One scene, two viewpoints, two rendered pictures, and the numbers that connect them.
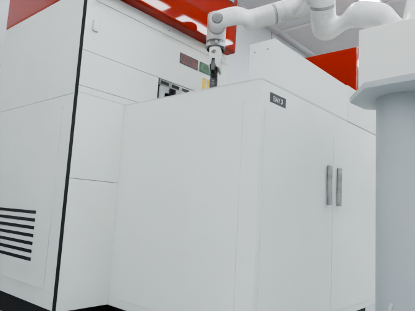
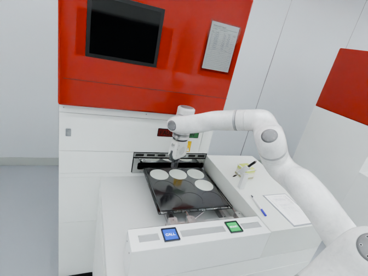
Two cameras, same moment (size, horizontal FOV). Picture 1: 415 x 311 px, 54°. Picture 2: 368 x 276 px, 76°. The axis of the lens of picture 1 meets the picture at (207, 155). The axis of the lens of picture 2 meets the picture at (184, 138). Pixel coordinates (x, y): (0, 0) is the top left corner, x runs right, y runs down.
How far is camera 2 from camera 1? 1.43 m
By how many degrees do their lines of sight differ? 38
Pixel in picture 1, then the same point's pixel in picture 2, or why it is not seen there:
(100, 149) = (81, 205)
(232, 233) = not seen: outside the picture
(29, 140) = not seen: hidden behind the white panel
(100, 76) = (76, 164)
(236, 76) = (311, 36)
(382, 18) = (312, 219)
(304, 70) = (185, 253)
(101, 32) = (74, 134)
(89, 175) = (73, 219)
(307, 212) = not seen: outside the picture
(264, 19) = (222, 128)
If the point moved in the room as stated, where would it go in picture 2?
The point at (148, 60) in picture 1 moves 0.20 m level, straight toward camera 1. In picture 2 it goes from (122, 142) to (98, 156)
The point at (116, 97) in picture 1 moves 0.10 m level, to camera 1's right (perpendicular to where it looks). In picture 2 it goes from (92, 174) to (105, 182)
